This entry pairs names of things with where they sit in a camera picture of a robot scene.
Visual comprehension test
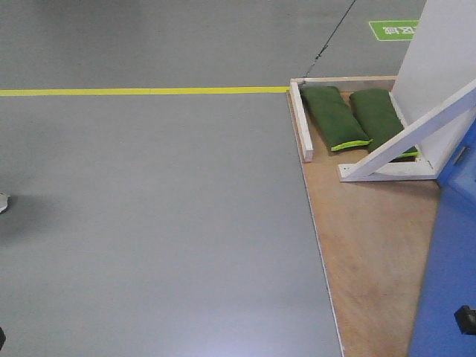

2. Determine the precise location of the white base foot beam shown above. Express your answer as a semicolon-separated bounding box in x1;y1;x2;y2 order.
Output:
338;161;437;182

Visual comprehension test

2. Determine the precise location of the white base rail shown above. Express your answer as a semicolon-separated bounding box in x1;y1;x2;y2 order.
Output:
289;80;314;163

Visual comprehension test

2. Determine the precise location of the white pillar panel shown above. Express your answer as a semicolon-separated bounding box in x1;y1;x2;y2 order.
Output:
392;0;476;176

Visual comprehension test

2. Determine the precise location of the white diagonal brace beam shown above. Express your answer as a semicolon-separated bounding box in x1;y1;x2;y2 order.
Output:
348;81;475;178

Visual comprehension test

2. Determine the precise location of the blue door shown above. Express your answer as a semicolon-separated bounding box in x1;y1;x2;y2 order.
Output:
408;126;475;356

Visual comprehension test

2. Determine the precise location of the white sneaker near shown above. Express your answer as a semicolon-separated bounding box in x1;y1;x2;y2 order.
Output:
0;192;10;213

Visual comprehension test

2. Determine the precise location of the green sandbag left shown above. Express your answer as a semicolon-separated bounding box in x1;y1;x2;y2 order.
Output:
300;86;373;152

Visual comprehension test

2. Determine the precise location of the green sandbag behind door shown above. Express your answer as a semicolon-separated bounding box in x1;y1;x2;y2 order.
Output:
350;89;404;152

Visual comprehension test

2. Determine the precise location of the plywood base platform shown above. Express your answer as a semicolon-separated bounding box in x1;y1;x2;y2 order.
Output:
303;107;440;356

